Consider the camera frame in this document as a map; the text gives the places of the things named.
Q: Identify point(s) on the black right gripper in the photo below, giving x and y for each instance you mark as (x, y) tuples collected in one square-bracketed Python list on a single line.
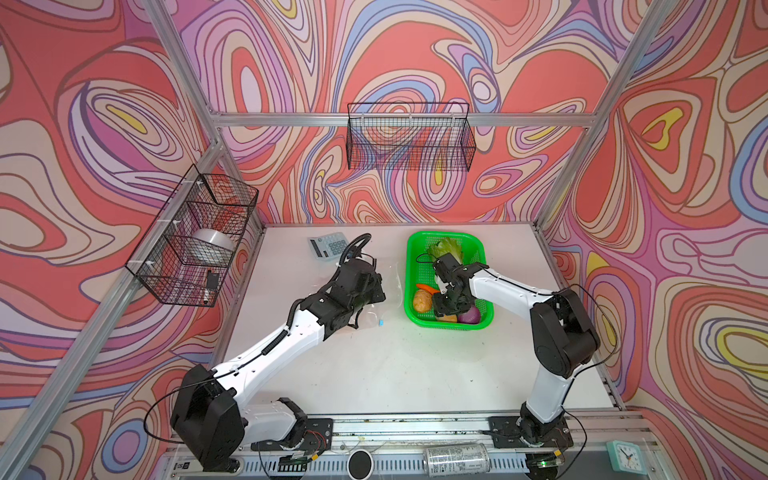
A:
[(441, 309)]

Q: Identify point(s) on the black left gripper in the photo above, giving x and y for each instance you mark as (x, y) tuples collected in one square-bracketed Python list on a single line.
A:
[(375, 283)]

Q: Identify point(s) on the toy potato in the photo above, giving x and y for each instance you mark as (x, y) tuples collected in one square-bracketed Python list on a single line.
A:
[(422, 302)]

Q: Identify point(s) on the clear zip top bag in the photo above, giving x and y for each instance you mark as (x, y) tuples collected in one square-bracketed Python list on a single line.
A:
[(385, 313)]

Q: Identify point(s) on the green plastic basket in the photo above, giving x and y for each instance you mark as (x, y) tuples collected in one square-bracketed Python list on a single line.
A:
[(419, 270)]

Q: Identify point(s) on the orange toy carrot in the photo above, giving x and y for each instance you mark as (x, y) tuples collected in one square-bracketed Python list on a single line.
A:
[(427, 288)]

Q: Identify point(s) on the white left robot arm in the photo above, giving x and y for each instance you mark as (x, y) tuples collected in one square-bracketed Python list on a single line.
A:
[(212, 414)]

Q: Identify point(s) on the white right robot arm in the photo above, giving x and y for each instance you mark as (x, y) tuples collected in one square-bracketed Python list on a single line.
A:
[(563, 334)]

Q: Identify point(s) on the purple toy onion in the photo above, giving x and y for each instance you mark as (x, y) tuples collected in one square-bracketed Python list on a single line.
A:
[(471, 317)]

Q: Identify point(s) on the toy napa cabbage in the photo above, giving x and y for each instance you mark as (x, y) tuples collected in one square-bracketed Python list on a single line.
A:
[(444, 246)]

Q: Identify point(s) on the light blue calculator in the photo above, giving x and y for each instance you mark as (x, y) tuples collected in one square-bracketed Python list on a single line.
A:
[(328, 247)]

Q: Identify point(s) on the white roll in basket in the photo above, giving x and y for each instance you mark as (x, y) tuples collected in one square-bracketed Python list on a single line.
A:
[(211, 247)]

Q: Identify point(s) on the black round speaker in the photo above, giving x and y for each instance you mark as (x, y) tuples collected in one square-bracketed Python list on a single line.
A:
[(360, 465)]

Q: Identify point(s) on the silver drink can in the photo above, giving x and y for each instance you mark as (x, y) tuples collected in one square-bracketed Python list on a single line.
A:
[(459, 459)]

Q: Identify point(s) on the teal small clock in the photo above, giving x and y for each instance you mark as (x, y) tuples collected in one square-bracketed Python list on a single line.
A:
[(626, 457)]

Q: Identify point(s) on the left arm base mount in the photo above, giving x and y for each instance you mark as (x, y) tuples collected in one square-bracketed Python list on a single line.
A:
[(309, 436)]

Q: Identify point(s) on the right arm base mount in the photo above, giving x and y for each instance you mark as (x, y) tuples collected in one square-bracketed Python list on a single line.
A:
[(515, 432)]

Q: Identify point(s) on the black wire basket left wall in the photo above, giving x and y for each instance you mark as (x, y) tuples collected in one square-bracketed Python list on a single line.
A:
[(185, 258)]

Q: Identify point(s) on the black wire basket wall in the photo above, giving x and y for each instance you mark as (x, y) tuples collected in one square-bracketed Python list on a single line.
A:
[(409, 136), (185, 258)]

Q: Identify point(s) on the black wire basket back wall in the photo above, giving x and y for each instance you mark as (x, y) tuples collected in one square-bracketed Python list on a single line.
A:
[(409, 136)]

